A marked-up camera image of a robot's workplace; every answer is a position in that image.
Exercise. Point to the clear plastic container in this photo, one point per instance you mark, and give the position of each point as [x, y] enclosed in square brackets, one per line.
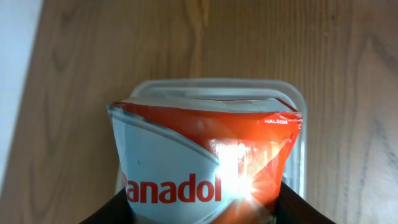
[295, 174]

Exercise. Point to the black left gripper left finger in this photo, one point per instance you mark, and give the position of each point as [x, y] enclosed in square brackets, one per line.
[115, 211]

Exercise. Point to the red white sachet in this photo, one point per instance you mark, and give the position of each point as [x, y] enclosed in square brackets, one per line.
[203, 161]

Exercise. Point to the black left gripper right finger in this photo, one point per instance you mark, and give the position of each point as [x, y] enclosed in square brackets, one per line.
[293, 209]

